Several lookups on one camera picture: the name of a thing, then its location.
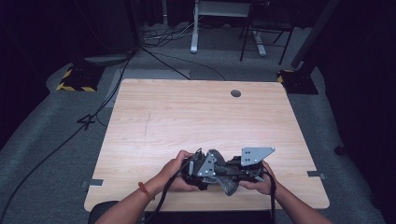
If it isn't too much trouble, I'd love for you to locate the black chair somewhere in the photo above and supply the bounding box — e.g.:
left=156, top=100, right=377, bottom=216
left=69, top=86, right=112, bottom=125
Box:
left=238, top=0, right=297, bottom=65

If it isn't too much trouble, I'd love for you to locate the person's dark clothing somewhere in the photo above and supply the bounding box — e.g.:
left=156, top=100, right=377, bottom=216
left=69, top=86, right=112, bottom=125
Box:
left=144, top=210, right=276, bottom=224

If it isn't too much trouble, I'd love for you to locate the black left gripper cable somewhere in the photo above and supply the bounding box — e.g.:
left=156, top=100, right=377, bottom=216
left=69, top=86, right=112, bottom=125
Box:
left=145, top=148, right=204, bottom=224

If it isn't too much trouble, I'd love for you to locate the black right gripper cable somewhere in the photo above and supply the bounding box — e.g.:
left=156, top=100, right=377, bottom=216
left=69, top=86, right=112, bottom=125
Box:
left=262, top=167, right=278, bottom=224

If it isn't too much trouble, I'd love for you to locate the long black floor cable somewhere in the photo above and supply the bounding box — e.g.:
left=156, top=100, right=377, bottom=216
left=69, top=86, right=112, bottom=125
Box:
left=0, top=50, right=138, bottom=222

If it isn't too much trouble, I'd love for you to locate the person's right hand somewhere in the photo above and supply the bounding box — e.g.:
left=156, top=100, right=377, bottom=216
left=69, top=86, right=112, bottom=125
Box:
left=238, top=161, right=278, bottom=196

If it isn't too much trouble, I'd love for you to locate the dark slanted pole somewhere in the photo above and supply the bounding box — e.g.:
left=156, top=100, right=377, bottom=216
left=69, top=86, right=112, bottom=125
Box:
left=290, top=0, right=341, bottom=69

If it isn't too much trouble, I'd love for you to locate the black yellow striped stand base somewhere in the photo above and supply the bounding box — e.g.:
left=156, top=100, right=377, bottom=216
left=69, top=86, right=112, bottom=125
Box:
left=55, top=63, right=106, bottom=92
left=276, top=68, right=319, bottom=95

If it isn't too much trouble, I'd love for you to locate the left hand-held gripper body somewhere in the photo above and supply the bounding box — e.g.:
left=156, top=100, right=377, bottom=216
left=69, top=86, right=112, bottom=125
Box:
left=181, top=148, right=219, bottom=187

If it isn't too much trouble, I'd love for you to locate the grey cloth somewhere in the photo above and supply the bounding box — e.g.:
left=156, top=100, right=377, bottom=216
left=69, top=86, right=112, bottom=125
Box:
left=205, top=148, right=241, bottom=197

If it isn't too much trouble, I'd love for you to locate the grey tape piece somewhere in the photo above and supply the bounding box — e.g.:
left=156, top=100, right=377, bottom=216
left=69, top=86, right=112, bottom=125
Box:
left=306, top=170, right=328, bottom=181
left=79, top=178, right=105, bottom=189

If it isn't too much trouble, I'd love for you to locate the person's left hand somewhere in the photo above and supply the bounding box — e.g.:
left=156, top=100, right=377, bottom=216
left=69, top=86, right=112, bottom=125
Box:
left=148, top=149, right=200, bottom=196

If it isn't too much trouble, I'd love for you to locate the thin black floor cable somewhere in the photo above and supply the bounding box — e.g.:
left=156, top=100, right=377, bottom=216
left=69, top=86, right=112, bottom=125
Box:
left=141, top=46, right=227, bottom=82

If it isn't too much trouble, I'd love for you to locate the red bracelet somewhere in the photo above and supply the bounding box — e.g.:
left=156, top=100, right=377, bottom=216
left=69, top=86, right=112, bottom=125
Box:
left=137, top=181, right=156, bottom=201

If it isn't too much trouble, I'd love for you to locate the white desk frame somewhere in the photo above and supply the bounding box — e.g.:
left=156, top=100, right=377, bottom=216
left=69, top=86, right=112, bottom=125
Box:
left=190, top=0, right=268, bottom=58

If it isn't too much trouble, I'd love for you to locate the bundle of floor cables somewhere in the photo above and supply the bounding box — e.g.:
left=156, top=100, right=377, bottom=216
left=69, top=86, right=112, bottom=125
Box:
left=141, top=20, right=200, bottom=49

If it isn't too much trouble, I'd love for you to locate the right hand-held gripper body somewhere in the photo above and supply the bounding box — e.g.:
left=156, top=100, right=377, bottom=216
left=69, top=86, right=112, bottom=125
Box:
left=234, top=147, right=276, bottom=183

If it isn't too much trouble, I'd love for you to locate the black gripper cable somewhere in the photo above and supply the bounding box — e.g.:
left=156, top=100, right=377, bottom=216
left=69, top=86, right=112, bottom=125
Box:
left=145, top=148, right=204, bottom=224
left=262, top=167, right=278, bottom=224

